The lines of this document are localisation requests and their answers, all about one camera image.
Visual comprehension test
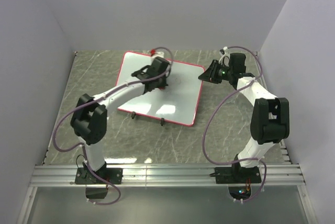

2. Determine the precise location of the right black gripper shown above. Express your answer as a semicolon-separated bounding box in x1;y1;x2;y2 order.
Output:
198;60;233;84

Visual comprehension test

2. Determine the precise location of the red framed whiteboard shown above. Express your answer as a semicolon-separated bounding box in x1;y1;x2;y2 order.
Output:
118;60;205;127

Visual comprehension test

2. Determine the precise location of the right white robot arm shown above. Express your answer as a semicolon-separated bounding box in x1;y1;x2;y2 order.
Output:
198;49;289;183

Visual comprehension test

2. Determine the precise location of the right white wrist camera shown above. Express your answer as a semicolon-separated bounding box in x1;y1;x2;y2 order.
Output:
219;47;230;64

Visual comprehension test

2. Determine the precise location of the right black board clip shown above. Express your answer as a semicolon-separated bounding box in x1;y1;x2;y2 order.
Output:
160;118;165;126

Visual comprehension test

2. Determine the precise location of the purple cable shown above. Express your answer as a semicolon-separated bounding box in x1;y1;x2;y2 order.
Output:
202;46;267;204
51;46;174;206

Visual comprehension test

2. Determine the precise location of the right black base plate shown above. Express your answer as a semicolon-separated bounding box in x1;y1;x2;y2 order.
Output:
209;166;262;184

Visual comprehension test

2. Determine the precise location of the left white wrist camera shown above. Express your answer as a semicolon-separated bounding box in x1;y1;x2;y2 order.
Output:
150;49;165;59

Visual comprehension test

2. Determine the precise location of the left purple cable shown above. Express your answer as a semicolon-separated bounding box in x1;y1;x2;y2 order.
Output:
51;46;174;206

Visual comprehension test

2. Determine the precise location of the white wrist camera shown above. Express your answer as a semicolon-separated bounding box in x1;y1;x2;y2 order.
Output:
219;47;230;64
150;49;165;59

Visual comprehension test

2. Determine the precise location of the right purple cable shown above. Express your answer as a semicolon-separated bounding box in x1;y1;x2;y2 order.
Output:
202;46;267;204

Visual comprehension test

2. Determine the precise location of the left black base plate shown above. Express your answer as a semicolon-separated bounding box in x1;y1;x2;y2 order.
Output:
74;167;123;185

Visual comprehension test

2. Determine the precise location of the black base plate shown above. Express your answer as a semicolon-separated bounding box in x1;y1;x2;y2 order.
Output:
209;166;262;184
74;167;123;185

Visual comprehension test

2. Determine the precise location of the aluminium front rail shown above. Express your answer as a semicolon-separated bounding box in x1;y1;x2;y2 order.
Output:
29;163;306;188

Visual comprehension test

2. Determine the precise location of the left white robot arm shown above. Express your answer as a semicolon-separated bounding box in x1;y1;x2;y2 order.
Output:
70;57;171;183

